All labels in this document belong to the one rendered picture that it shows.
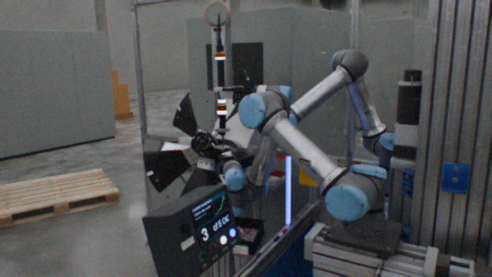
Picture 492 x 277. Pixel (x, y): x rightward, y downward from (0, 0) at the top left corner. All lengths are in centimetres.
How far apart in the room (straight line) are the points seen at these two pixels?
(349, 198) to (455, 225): 46
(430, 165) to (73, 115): 660
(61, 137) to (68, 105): 57
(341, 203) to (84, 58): 663
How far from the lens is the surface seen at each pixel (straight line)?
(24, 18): 1416
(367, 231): 133
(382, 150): 177
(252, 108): 125
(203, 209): 107
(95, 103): 755
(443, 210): 147
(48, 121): 724
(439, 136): 139
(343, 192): 115
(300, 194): 253
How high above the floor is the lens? 166
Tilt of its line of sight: 13 degrees down
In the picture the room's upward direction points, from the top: 1 degrees counter-clockwise
